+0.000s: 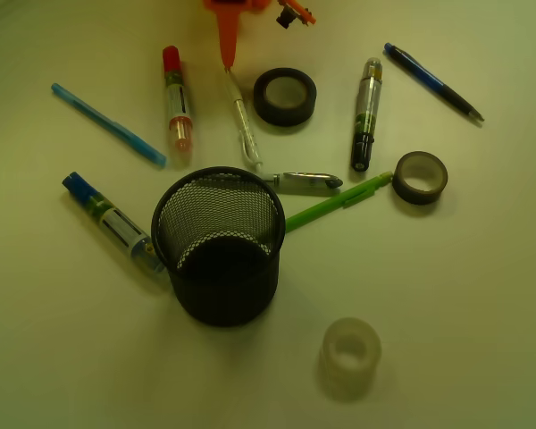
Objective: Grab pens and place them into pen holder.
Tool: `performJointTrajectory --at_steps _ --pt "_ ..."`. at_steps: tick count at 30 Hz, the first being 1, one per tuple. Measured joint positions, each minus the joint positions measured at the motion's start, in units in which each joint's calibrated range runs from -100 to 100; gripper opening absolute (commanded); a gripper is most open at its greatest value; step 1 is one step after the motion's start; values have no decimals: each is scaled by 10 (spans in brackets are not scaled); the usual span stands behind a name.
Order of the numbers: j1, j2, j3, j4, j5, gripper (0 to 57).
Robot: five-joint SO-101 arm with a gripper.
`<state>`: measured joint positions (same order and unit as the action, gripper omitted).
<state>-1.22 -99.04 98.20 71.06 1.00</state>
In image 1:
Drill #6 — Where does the dark blue ballpoint pen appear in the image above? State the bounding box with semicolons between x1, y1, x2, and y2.
384;43;484;122

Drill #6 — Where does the small brown tape roll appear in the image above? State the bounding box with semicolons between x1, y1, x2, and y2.
392;151;448;206

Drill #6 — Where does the green mechanical pencil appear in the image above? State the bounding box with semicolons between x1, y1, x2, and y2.
286;172;394;233

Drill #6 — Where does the blue cap marker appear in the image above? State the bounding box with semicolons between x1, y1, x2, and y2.
63;172;164;276

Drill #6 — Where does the black mesh pen holder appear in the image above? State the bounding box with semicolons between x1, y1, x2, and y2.
151;166;286;327

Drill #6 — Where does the red cap marker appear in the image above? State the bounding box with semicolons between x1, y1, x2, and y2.
162;46;193;153

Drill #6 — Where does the black cap marker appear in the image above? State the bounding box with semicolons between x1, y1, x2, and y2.
350;57;382;172

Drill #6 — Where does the light blue pen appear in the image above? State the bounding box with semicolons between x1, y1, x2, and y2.
51;83;167;168

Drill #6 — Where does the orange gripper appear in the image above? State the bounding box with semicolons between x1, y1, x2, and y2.
204;0;316;69

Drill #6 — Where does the white clear pen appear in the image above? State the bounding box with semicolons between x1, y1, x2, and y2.
224;68;263;173

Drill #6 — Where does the clear tape roll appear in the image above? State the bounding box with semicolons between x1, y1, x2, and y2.
318;317;382;402

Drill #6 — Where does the silver pen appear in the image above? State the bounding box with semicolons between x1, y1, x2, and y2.
259;172;343;196

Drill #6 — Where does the large black tape roll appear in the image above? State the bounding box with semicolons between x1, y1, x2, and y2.
253;68;317;127

